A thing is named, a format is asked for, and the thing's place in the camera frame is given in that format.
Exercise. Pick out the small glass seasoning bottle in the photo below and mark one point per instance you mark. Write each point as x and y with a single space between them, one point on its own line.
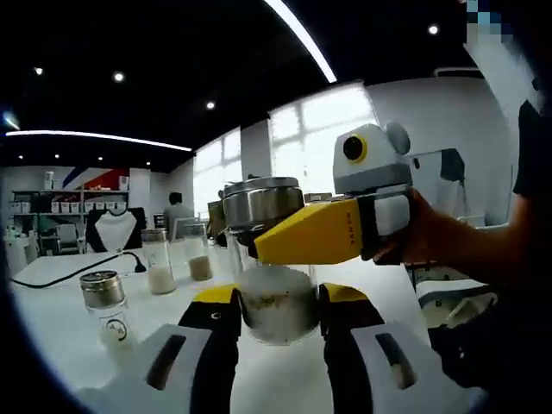
103 291
280 302

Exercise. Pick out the tall seasoning bottle white powder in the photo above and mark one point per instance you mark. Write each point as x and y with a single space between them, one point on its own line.
161 280

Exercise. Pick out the person's black clothing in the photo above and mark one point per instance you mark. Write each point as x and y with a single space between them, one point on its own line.
532 164

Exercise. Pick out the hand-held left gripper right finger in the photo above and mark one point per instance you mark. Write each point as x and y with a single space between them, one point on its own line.
345 366

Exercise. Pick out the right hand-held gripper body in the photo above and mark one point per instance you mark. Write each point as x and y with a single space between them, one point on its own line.
375 172

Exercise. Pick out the tall seasoning bottle brown powder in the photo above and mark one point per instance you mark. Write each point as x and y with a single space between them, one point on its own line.
200 269

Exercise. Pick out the white ceiling light strip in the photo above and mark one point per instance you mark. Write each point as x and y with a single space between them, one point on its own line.
302 39
108 137

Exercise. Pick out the white grey chair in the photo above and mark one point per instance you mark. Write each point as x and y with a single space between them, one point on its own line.
453 297

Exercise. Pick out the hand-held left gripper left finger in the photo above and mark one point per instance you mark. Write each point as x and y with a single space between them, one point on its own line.
215 366

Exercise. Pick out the group of round ceiling spotlights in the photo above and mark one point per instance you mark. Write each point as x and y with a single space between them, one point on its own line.
118 77

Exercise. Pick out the person's right hand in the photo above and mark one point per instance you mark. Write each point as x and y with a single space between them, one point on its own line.
422 241

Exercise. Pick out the storage shelf with white bins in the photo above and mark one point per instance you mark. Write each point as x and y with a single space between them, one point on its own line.
69 207

